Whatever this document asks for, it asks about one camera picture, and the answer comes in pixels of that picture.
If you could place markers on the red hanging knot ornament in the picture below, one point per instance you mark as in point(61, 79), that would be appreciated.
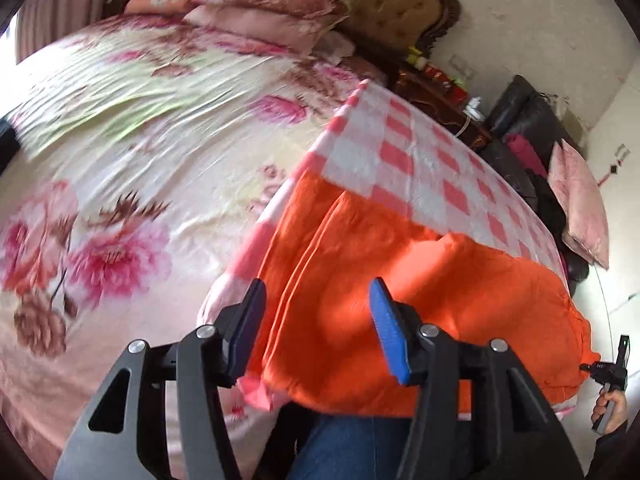
point(621, 153)

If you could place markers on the carved wooden nightstand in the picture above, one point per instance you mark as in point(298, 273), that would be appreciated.
point(426, 97)

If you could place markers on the pink satin pillow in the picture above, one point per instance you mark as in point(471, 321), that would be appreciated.
point(577, 192)

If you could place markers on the orange pants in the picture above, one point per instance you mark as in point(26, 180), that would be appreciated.
point(415, 309)

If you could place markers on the folded floral quilt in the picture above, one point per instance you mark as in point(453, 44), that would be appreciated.
point(240, 0)

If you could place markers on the black leather sofa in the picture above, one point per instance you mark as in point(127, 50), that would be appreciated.
point(522, 109)

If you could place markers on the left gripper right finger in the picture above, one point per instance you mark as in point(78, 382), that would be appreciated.
point(479, 414)

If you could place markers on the tufted beige headboard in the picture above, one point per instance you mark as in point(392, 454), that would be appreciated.
point(398, 25)

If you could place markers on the red white checkered plastic sheet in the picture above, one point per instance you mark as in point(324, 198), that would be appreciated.
point(387, 193)

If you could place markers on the person's blue jeans legs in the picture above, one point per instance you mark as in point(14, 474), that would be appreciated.
point(352, 447)

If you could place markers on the yellow jar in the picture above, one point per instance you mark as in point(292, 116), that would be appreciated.
point(416, 59)

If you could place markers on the white charger with cable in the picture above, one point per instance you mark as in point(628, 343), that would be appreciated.
point(473, 115)

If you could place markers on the black clothes pile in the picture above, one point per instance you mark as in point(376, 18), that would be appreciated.
point(548, 208)

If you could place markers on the maroon cushion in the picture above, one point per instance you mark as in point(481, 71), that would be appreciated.
point(525, 153)

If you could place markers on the patterned curtain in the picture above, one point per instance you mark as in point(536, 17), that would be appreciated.
point(42, 22)

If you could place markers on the person's right hand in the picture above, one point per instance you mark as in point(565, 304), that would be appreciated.
point(609, 411)

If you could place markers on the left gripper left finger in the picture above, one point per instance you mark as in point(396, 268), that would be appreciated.
point(122, 434)

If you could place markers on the wall power outlet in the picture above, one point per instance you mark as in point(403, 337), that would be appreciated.
point(461, 67)

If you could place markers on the floral bed sheet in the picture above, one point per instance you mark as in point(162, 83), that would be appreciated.
point(148, 150)

